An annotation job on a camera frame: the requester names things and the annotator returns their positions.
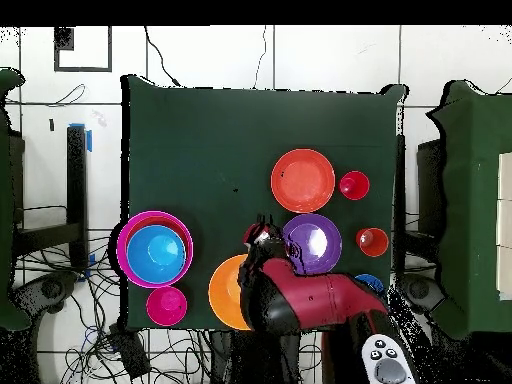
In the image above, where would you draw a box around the purple plastic bowl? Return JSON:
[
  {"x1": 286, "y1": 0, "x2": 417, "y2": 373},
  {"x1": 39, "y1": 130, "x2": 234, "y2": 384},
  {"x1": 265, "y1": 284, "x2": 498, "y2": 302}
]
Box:
[{"x1": 281, "y1": 212, "x2": 344, "y2": 278}]

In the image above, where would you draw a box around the orange plastic cup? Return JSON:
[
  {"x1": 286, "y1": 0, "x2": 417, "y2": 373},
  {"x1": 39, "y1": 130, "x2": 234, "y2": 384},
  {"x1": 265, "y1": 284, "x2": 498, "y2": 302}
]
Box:
[{"x1": 355, "y1": 226, "x2": 390, "y2": 258}]

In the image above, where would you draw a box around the black stand frame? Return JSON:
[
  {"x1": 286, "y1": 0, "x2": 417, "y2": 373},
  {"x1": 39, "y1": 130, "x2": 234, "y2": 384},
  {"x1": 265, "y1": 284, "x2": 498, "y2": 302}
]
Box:
[{"x1": 11, "y1": 124, "x2": 90, "y2": 271}]

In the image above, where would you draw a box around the light blue plastic bowl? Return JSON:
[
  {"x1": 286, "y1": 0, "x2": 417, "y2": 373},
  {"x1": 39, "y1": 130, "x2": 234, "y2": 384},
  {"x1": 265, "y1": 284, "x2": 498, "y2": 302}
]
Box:
[{"x1": 125, "y1": 224, "x2": 188, "y2": 286}]

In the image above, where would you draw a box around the white panel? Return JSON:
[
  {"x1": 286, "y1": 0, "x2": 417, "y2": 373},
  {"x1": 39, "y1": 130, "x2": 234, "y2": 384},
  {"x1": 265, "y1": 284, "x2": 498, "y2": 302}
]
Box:
[{"x1": 495, "y1": 151, "x2": 512, "y2": 301}]

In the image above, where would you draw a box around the black power adapter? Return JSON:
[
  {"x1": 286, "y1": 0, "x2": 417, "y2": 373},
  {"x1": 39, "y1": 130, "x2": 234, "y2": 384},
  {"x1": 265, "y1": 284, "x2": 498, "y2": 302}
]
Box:
[{"x1": 110, "y1": 325, "x2": 152, "y2": 379}]

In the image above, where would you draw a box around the red plastic cup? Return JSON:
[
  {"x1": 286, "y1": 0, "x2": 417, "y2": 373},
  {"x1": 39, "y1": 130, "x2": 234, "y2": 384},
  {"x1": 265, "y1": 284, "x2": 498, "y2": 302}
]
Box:
[{"x1": 338, "y1": 170, "x2": 372, "y2": 201}]

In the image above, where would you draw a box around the small magenta plastic bowl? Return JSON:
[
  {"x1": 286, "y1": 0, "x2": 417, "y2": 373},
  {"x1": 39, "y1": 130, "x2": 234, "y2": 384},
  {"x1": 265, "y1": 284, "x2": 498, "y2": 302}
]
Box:
[{"x1": 145, "y1": 286, "x2": 189, "y2": 328}]

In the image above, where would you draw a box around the neighbouring green cloth table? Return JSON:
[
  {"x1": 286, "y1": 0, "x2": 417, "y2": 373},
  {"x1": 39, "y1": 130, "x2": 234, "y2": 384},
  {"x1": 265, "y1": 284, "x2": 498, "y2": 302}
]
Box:
[
  {"x1": 425, "y1": 79, "x2": 512, "y2": 341},
  {"x1": 0, "y1": 67, "x2": 27, "y2": 331}
]

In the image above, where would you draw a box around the dark green table cloth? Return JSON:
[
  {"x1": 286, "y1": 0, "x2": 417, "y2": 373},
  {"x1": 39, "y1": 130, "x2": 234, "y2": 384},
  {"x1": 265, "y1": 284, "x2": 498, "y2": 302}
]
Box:
[{"x1": 120, "y1": 74, "x2": 409, "y2": 334}]

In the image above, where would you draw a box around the orange-red plastic bowl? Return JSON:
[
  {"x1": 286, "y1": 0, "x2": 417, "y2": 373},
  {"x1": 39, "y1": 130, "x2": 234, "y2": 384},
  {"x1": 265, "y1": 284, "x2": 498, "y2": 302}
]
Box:
[
  {"x1": 270, "y1": 148, "x2": 337, "y2": 214},
  {"x1": 126, "y1": 216, "x2": 190, "y2": 245}
]

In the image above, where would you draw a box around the large magenta plastic bowl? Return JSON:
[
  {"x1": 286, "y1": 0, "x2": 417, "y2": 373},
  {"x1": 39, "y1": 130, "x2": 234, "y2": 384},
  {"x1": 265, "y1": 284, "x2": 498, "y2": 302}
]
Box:
[{"x1": 115, "y1": 210, "x2": 195, "y2": 290}]

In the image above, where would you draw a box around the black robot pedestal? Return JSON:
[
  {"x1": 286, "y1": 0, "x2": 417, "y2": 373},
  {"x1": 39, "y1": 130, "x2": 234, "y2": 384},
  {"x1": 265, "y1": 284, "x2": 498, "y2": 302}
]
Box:
[{"x1": 207, "y1": 330, "x2": 303, "y2": 384}]

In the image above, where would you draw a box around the black floor cable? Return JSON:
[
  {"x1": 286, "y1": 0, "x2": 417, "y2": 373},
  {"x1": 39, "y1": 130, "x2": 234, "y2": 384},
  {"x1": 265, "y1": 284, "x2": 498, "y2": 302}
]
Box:
[{"x1": 143, "y1": 26, "x2": 185, "y2": 88}]

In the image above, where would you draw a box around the small dark blue bowl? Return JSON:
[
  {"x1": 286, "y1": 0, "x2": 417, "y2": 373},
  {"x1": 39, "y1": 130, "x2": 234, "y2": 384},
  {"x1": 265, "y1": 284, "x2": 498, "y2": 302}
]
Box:
[{"x1": 353, "y1": 273, "x2": 386, "y2": 295}]

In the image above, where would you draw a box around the orange plastic bowl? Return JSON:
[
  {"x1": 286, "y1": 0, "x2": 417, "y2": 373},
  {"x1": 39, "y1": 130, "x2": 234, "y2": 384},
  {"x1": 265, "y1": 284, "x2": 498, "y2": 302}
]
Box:
[{"x1": 207, "y1": 253, "x2": 252, "y2": 332}]

